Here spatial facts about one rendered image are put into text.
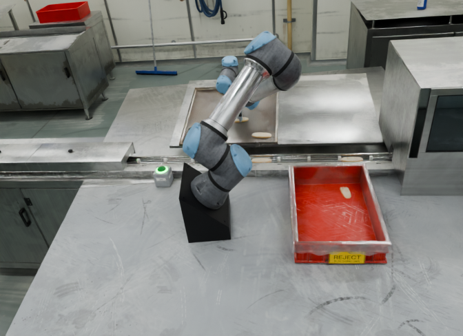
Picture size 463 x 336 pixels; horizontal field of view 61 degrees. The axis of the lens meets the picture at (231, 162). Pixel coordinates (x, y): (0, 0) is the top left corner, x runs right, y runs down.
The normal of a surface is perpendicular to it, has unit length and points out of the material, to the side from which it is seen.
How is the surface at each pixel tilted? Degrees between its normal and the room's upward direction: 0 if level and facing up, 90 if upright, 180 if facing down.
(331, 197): 0
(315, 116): 10
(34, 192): 90
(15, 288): 0
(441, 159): 91
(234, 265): 0
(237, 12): 90
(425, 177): 90
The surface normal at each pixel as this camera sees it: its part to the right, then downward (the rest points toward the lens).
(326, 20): -0.11, 0.57
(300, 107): -0.11, -0.71
